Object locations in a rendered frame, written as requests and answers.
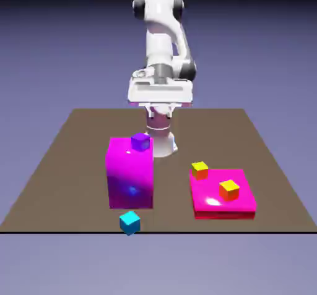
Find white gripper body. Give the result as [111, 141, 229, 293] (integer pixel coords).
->
[127, 76, 194, 108]

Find small purple cube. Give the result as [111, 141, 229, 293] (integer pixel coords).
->
[130, 132, 151, 152]

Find small yellow cube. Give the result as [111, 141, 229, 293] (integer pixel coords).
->
[219, 179, 240, 202]
[190, 161, 209, 181]

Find small cyan cube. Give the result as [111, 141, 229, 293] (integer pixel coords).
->
[118, 210, 141, 236]

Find large magenta tall box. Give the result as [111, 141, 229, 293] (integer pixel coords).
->
[105, 136, 154, 210]

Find large pink flat box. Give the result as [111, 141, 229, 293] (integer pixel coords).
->
[189, 168, 258, 220]

